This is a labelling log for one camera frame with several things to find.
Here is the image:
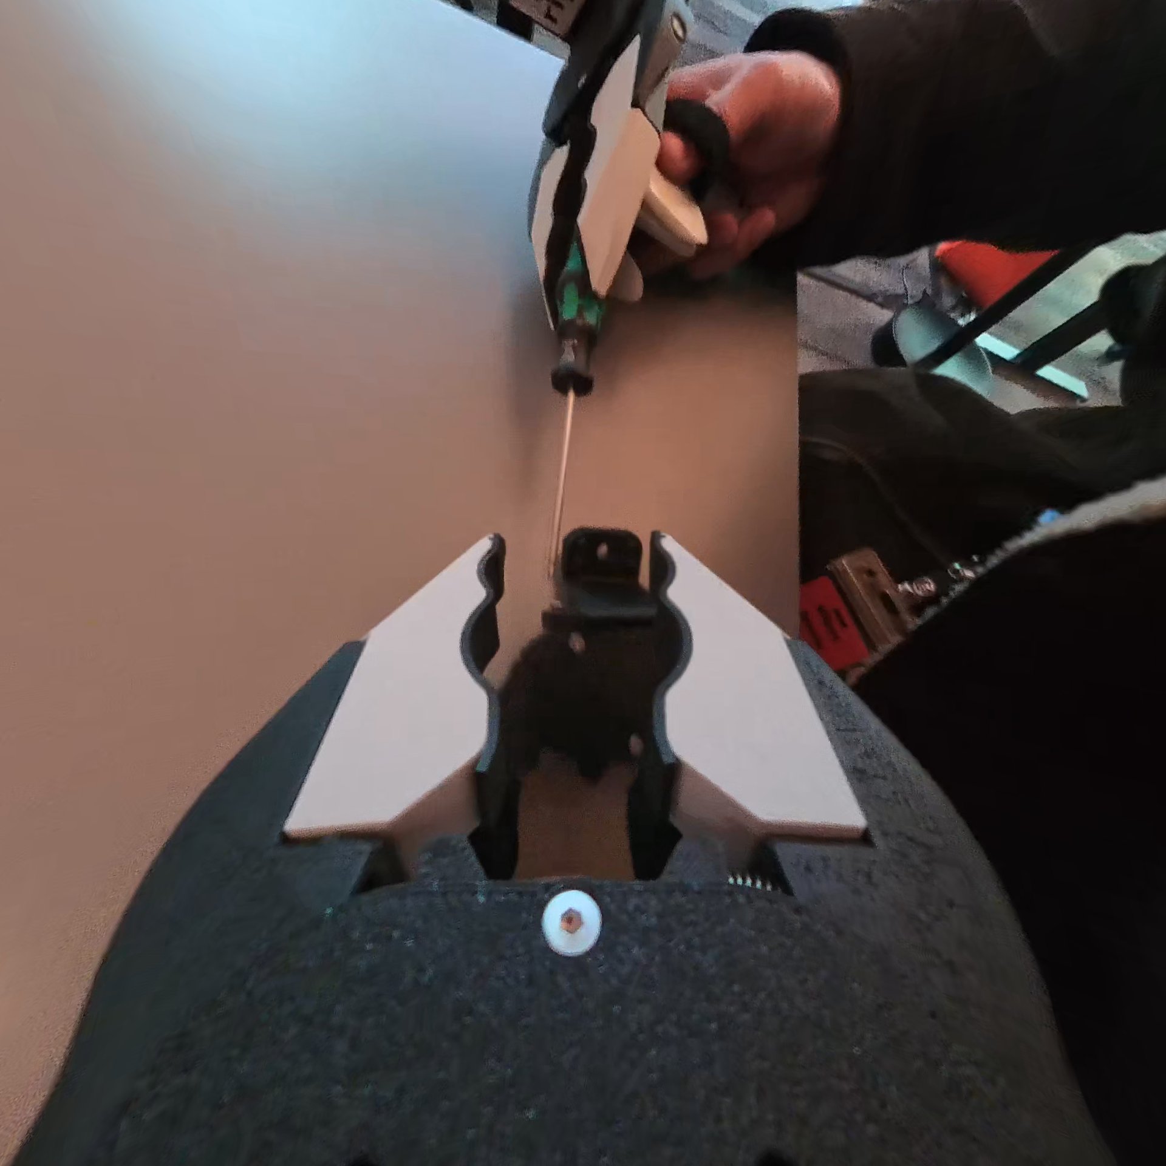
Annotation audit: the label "black plastic bracket part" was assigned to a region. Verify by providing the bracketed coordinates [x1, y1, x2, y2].
[500, 525, 686, 782]

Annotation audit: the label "person's right forearm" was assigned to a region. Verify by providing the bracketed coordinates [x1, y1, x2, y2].
[745, 0, 1166, 269]

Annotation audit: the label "person's right hand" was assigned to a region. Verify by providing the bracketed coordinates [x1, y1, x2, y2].
[654, 49, 844, 278]

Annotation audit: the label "white desk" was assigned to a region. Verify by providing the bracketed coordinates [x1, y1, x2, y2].
[0, 0, 801, 1135]

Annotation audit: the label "green black handle screwdriver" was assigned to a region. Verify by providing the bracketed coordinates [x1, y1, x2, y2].
[544, 244, 609, 582]

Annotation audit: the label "red box with metal latch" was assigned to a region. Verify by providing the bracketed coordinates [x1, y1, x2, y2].
[800, 548, 916, 677]

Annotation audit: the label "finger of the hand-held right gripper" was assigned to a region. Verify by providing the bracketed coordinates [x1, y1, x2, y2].
[529, 135, 586, 330]
[576, 35, 662, 303]

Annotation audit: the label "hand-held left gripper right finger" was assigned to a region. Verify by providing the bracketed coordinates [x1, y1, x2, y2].
[629, 530, 869, 877]

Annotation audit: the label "orange canister with handle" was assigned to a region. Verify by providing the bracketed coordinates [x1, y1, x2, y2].
[937, 238, 1090, 296]

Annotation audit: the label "black fabric bag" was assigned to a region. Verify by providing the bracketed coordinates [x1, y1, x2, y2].
[800, 363, 1166, 588]

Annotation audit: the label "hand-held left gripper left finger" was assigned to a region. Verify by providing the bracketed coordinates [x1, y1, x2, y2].
[282, 532, 514, 877]

